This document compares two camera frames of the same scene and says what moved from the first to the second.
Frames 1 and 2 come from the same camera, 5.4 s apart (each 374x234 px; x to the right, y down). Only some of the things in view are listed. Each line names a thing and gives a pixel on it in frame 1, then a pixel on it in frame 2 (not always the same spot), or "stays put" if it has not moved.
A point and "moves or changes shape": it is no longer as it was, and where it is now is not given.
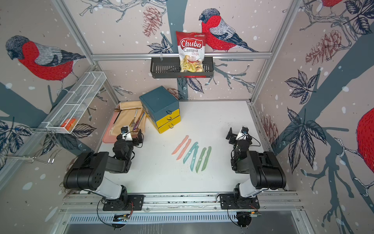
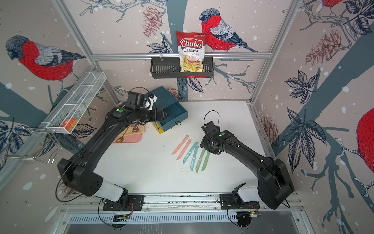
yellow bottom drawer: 164,127 to 157,126
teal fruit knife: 194,158 stays put
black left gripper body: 135,142 to 152,115
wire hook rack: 52,132 stays put
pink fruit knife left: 177,148 stays put
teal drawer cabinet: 158,102 moves or changes shape
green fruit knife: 206,158 stays put
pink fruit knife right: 184,149 stays put
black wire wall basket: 170,68 stays put
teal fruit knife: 190,152 stays put
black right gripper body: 233,140 to 206,143
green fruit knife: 198,164 stays put
